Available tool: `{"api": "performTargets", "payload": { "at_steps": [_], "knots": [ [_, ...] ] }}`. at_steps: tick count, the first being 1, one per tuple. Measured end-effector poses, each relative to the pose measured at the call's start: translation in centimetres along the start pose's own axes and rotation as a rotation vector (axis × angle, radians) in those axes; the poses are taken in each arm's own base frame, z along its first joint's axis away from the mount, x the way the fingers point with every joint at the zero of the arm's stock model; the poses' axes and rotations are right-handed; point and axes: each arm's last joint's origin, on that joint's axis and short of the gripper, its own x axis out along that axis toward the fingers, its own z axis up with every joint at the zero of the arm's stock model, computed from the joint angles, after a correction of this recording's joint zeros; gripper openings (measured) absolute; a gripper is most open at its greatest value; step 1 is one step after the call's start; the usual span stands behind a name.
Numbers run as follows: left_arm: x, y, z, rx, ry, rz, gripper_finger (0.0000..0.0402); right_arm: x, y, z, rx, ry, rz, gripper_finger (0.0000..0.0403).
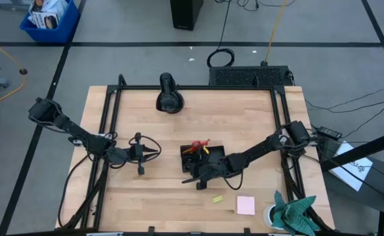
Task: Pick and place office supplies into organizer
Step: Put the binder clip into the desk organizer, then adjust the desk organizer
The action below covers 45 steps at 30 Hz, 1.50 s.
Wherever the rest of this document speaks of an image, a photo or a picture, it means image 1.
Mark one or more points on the black mesh desk organizer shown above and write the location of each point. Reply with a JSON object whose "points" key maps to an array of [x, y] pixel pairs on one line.
{"points": [[216, 152]]}

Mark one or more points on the green plant in white pot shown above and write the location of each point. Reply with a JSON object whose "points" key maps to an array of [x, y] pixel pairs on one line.
{"points": [[293, 216]]}

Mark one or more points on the stack of magazines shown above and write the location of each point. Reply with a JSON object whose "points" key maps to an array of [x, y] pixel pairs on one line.
{"points": [[47, 14]]}

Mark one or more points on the white paper sheet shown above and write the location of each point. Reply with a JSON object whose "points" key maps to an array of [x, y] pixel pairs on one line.
{"points": [[355, 170]]}

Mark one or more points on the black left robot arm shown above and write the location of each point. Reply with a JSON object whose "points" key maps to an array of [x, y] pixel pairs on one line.
{"points": [[76, 131]]}

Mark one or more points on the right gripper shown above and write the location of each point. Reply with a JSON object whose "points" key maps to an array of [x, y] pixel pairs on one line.
{"points": [[211, 168]]}

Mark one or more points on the pink sticky note pad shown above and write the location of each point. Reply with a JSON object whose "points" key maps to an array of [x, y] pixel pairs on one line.
{"points": [[245, 205]]}

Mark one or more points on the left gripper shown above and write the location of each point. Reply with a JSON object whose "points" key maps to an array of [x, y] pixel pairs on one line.
{"points": [[139, 154]]}

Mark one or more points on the black gooseneck desk lamp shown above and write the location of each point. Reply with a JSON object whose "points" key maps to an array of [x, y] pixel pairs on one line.
{"points": [[169, 98]]}

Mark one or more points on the orange pencil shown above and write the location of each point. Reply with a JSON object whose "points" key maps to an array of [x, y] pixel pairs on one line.
{"points": [[188, 150]]}

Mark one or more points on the black aluminium table frame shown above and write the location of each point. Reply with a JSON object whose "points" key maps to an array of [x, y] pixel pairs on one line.
{"points": [[211, 87]]}

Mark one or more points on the black floor tower box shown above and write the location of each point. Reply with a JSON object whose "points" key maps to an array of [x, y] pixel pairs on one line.
{"points": [[185, 14]]}

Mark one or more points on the yellow sticky note pad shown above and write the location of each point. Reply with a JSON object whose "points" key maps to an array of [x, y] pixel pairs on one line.
{"points": [[217, 199]]}

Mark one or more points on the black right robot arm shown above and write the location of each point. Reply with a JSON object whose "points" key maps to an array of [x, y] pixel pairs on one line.
{"points": [[260, 149]]}

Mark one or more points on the blue plastic bin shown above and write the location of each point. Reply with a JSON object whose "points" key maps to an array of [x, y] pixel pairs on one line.
{"points": [[58, 32]]}

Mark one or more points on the black computer case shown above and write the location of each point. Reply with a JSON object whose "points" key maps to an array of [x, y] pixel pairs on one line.
{"points": [[247, 76]]}

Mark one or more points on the black power adapter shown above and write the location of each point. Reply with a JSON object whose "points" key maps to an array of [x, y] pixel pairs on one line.
{"points": [[329, 132]]}

